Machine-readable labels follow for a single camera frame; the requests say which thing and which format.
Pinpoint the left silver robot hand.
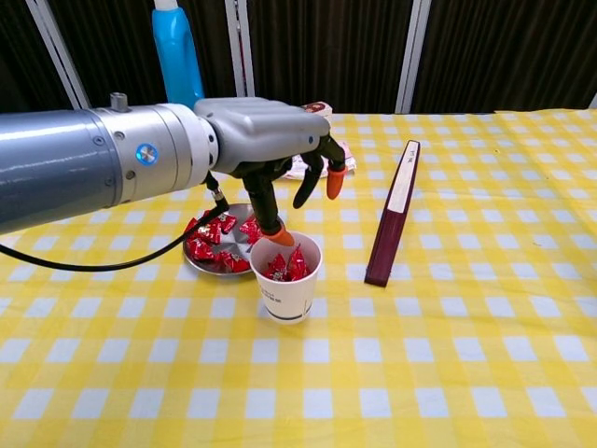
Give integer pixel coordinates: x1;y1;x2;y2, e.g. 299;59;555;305
193;96;349;247

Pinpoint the red candy heap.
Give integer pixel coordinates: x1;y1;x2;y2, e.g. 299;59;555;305
184;214;265;274

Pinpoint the white paper cup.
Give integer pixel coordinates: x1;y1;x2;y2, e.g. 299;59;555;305
249;237;324;326

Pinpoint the silver metal plate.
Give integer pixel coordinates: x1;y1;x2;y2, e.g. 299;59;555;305
183;203;262;277

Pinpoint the long box with red label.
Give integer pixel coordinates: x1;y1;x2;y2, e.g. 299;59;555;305
300;101;333;125

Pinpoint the white pink plastic packet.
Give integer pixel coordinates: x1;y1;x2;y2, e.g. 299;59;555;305
279;142;358;181

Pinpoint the blue squeeze bottle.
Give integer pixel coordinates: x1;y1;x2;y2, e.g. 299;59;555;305
151;0;205;111

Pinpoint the dark maroon long box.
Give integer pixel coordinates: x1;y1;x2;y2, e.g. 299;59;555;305
363;139;422;287

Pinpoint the yellow checked tablecloth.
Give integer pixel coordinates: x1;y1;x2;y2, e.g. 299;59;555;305
0;109;597;448

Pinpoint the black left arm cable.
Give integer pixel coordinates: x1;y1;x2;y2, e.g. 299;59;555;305
0;172;230;272

